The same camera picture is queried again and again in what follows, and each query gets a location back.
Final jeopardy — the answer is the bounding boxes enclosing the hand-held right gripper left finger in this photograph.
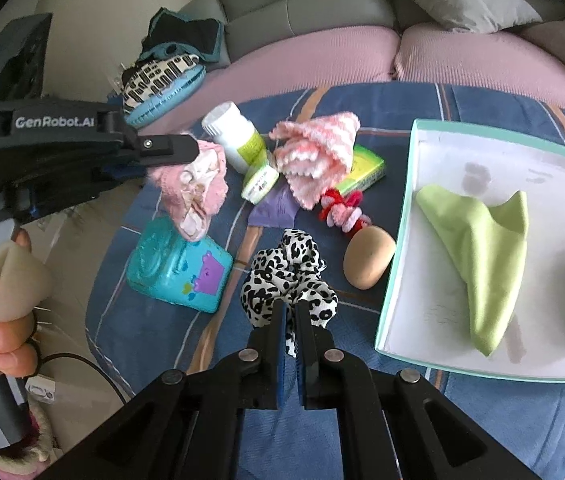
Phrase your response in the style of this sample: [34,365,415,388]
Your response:
[45,302,288,480]

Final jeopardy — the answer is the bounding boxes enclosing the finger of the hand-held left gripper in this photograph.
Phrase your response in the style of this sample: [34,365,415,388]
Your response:
[105,110,200,168]

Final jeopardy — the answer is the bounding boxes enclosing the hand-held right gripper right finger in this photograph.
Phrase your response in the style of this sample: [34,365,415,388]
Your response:
[297,301,531,480]

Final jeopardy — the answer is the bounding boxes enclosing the leopard print scrunchie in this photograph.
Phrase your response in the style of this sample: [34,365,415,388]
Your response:
[241,228,339,358]

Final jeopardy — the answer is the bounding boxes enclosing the purple wipes packet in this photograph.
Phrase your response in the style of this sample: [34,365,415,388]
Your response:
[247,180,301,228]

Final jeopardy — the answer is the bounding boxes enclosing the pink white striped cloth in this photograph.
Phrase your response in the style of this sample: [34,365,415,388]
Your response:
[268,112,362,209]

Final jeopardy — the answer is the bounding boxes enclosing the white tray with teal rim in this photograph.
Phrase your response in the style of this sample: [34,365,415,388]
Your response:
[374,118,565,385]

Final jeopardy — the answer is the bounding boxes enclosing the person's left hand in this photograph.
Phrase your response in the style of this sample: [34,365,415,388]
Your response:
[0,230,40,378]

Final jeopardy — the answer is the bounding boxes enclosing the white bottle with green label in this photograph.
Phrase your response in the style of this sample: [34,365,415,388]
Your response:
[201,101,269,173]

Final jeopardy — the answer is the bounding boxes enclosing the dark flat screen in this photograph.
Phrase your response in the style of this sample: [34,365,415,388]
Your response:
[0,12,53,106]

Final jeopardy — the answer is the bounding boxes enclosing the small white green-label bottle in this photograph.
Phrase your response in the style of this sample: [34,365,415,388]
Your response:
[241,161,280,206]

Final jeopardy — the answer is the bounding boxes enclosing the teal plastic toy box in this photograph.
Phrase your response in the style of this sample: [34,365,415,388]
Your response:
[126,217,234,314]

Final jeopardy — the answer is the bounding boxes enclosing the black and teal clothing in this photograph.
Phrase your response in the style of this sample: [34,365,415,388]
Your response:
[140,7,226,68]

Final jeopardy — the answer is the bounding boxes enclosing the beige egg-shaped sponge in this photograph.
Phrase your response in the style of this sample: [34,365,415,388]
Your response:
[343,226,397,291]

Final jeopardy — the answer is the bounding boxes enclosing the beige foam pad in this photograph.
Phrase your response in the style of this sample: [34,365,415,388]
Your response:
[0,242,54,322]

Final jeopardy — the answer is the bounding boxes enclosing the red pink pipe cleaner toy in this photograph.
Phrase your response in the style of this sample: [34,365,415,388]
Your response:
[319,189,374,234]

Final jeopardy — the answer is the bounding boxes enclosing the pink sofa cover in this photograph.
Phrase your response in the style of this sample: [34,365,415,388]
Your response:
[155,24,565,133]

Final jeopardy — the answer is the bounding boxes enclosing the green tissue packet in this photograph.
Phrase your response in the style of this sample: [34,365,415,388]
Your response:
[335,144,386,197]

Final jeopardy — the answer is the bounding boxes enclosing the light green cloth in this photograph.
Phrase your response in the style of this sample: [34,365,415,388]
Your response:
[415,184,531,358]

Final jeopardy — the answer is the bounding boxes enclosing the black cable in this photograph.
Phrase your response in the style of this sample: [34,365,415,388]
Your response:
[37,352,130,406]

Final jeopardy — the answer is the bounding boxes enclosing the white wall socket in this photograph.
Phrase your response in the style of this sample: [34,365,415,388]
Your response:
[25,377,56,403]

